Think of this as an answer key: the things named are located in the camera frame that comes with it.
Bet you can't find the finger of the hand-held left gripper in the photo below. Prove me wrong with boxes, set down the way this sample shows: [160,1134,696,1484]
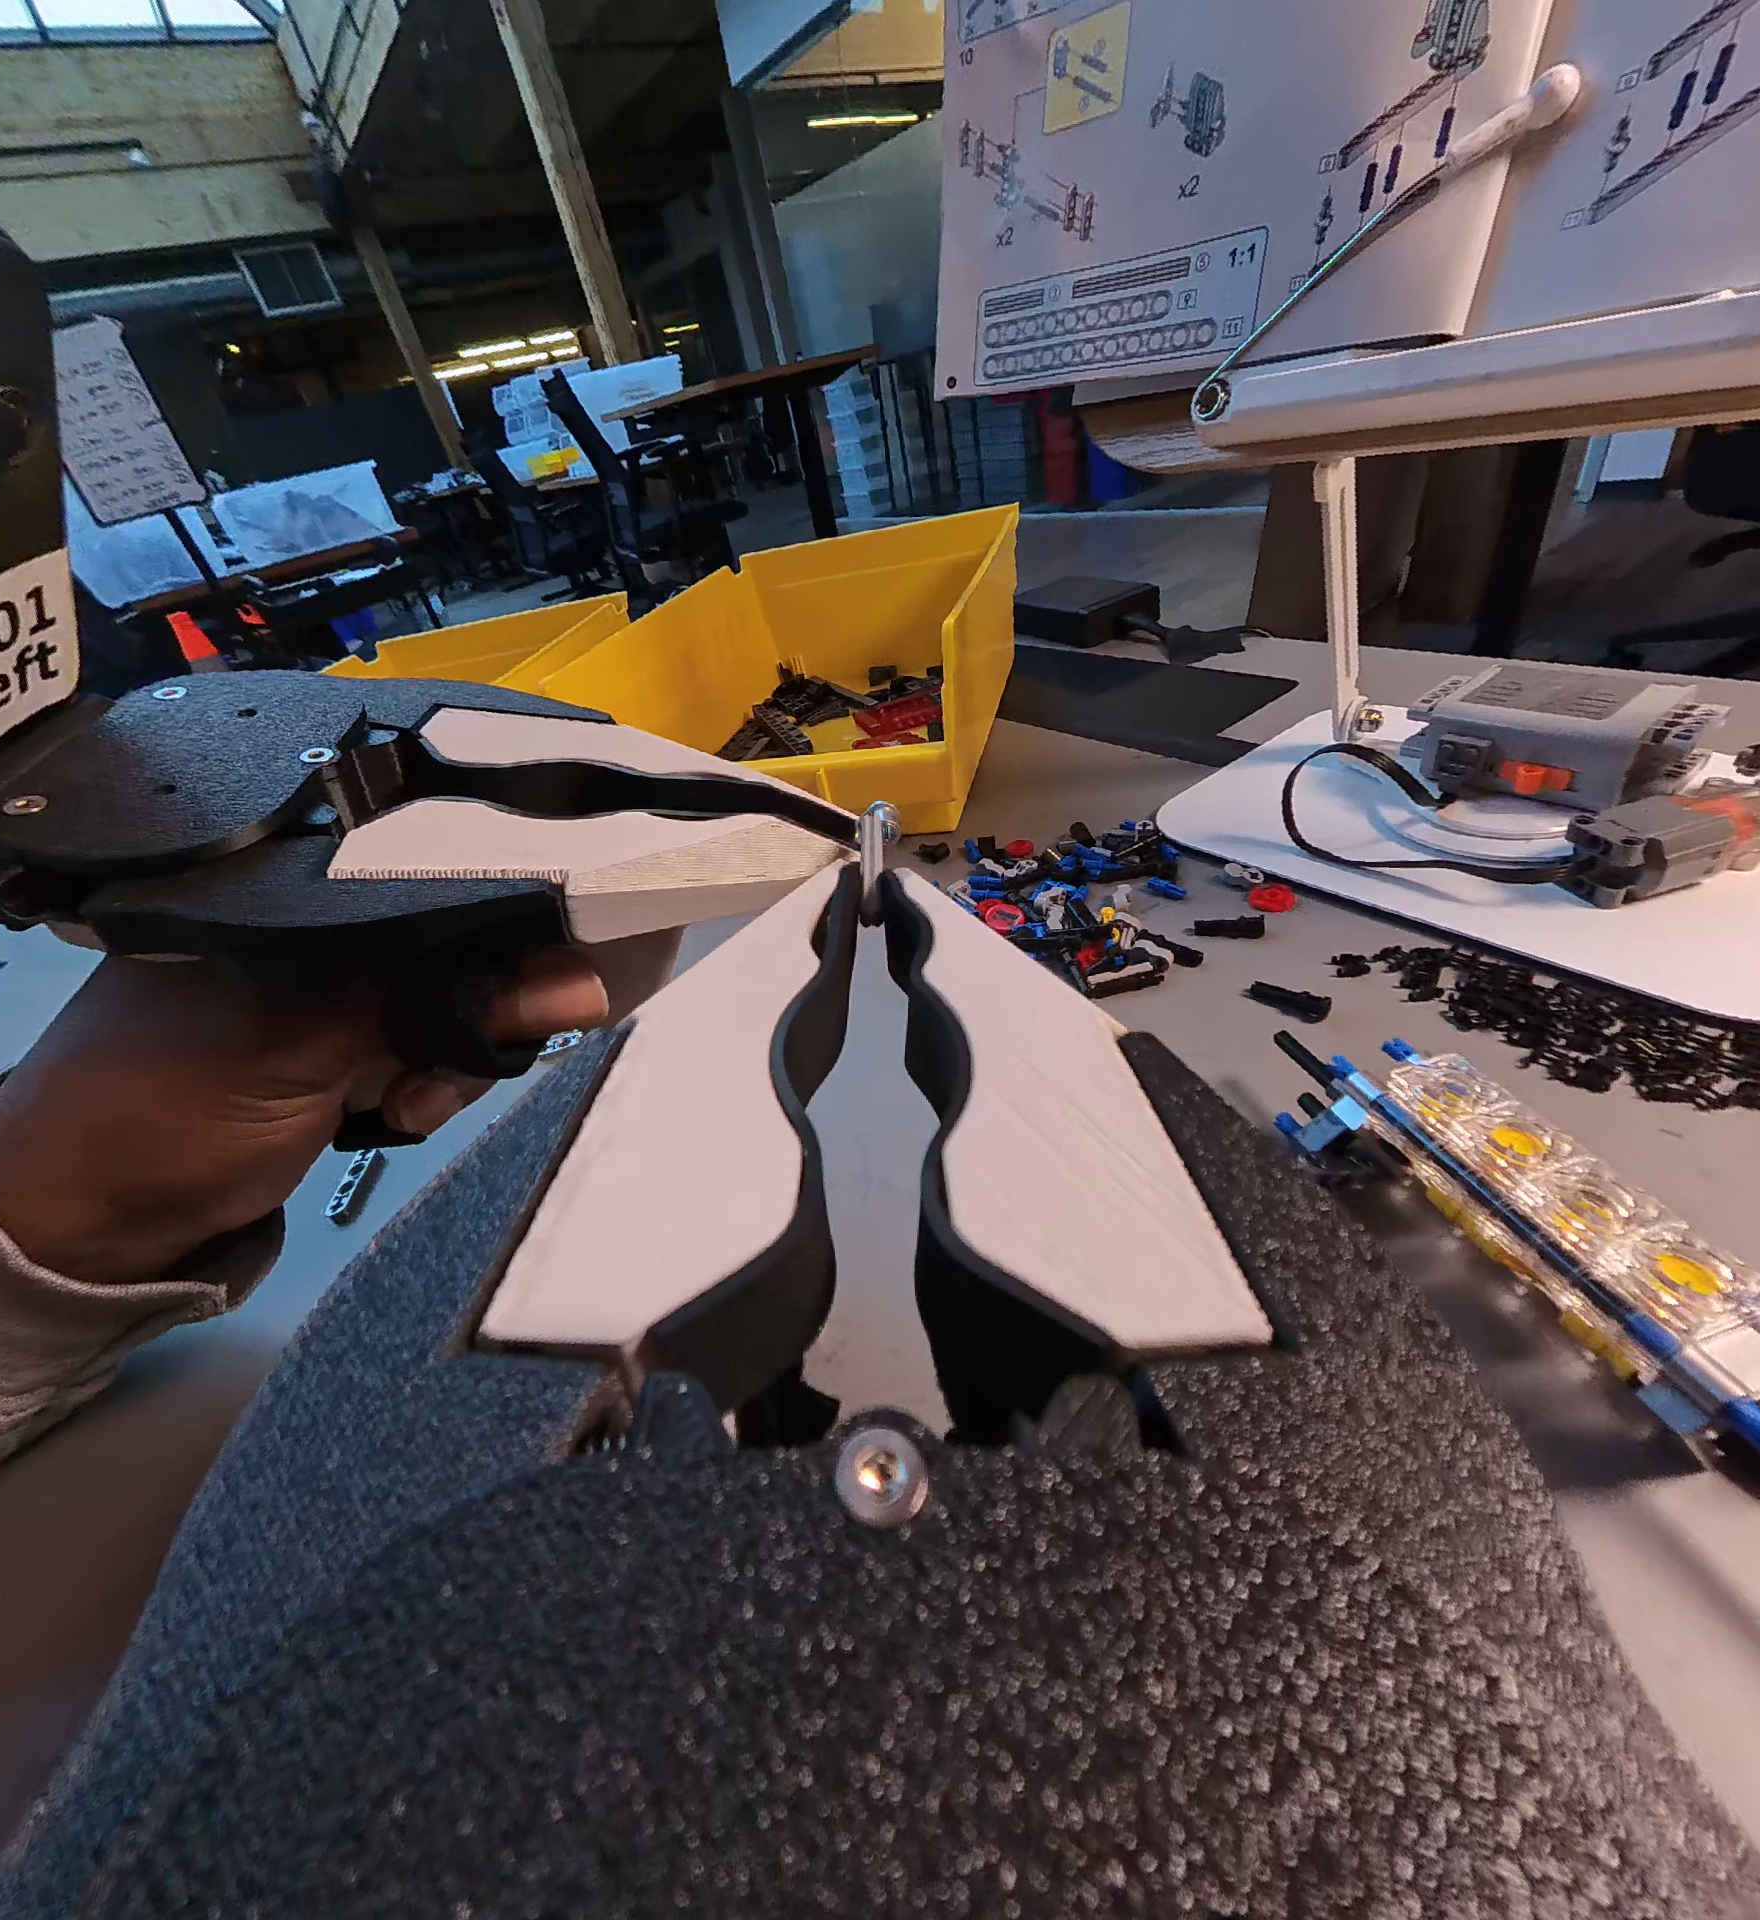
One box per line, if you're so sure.
[324,793,856,1033]
[412,704,862,850]

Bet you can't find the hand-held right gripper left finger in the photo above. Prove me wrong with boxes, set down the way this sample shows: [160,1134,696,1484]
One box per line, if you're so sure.
[473,866,862,1449]

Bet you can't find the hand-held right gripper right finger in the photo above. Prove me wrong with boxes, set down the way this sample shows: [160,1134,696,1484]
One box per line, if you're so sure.
[880,869,1276,1449]

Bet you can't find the yellow bin with red panels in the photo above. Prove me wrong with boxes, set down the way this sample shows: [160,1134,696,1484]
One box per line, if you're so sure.
[537,502,1021,836]

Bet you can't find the person's left forearm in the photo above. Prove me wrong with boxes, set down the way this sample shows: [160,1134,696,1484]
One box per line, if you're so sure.
[0,1072,290,1524]

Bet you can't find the grey desk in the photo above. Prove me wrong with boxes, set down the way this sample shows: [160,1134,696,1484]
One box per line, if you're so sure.
[0,630,1760,1892]

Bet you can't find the person's left hand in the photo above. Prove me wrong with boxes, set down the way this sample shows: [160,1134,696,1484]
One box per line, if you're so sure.
[0,943,615,1290]

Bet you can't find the heap of dark building pieces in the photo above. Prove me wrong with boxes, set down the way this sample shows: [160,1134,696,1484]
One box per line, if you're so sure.
[714,660,951,762]

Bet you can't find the black office chair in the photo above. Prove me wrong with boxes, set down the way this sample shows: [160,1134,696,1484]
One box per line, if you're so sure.
[541,365,747,605]
[1614,425,1760,666]

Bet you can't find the scattered chrome beams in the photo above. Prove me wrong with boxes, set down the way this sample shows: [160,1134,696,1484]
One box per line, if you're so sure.
[324,1026,592,1225]

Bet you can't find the pile of small coloured connectors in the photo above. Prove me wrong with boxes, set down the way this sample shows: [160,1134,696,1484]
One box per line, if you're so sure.
[945,821,1205,1002]

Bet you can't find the clear storage tub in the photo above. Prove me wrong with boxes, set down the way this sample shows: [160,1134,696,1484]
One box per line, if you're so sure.
[212,462,418,565]

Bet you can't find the stack of white boxes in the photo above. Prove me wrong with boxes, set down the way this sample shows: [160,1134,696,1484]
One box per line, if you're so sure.
[489,356,688,484]

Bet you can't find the white sign board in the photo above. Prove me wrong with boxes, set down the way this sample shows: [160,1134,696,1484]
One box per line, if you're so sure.
[51,313,212,529]

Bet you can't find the wooden top table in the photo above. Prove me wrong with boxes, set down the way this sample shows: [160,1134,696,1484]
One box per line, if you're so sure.
[601,347,883,542]

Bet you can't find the transparent engine block assembly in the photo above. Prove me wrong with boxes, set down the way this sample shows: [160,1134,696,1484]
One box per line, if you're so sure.
[1270,1026,1760,1555]

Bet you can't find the black power adapter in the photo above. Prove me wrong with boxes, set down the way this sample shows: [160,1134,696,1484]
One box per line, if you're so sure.
[1013,576,1164,652]

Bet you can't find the pile of small black pins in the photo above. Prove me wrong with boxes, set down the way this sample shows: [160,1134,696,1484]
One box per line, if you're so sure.
[1329,941,1760,1121]

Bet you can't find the stack of grey crates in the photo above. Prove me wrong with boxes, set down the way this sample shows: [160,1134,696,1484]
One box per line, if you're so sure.
[820,360,1080,522]

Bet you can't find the metal air vent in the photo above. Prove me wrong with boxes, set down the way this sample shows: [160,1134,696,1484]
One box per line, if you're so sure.
[233,240,345,322]

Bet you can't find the wooden book stand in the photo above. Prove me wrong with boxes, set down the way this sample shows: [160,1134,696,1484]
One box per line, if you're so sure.
[1073,276,1760,1032]

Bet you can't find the grey motor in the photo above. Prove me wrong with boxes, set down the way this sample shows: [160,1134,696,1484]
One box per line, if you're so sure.
[1561,791,1760,912]

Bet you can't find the grey battery box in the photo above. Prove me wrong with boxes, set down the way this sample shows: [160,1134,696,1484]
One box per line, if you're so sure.
[1402,663,1732,806]

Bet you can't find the instruction booklet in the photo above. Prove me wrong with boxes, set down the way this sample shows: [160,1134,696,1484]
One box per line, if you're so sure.
[931,0,1760,403]

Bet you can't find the black motor cable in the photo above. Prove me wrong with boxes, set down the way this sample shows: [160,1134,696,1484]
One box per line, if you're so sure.
[1279,739,1582,885]

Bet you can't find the black adapter cable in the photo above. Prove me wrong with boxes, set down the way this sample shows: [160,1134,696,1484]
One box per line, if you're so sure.
[1120,611,1251,666]

